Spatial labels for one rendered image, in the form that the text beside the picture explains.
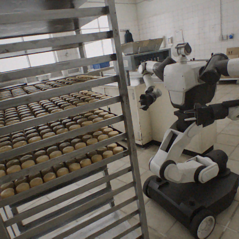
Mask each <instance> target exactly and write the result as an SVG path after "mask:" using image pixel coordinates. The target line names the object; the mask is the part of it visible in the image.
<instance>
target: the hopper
mask: <svg viewBox="0 0 239 239"><path fill-rule="evenodd" d="M163 40H164V38H156V39H150V40H142V41H136V42H129V43H124V44H121V49H122V52H123V54H124V55H125V56H126V55H134V54H140V53H145V52H150V51H155V50H159V49H160V46H161V44H162V42H163Z"/></svg>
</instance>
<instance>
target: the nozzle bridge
mask: <svg viewBox="0 0 239 239"><path fill-rule="evenodd" d="M158 52H159V53H158ZM156 54H157V55H158V57H159V61H157V59H156V62H161V63H162V62H163V61H164V60H165V59H166V58H167V57H171V48H165V49H159V50H155V51H150V52H145V53H140V54H134V55H126V56H123V62H124V68H125V75H126V83H127V86H130V85H131V83H130V75H129V70H135V69H138V68H139V66H140V59H141V61H143V58H144V59H145V61H146V60H147V58H148V59H149V60H150V57H152V59H153V58H154V56H155V58H157V55H156ZM160 54H161V55H160ZM145 55H146V56H147V58H146V56H145ZM153 55H154V56H153ZM142 56H143V57H142ZM113 65H114V61H113ZM114 71H116V70H115V65H114Z"/></svg>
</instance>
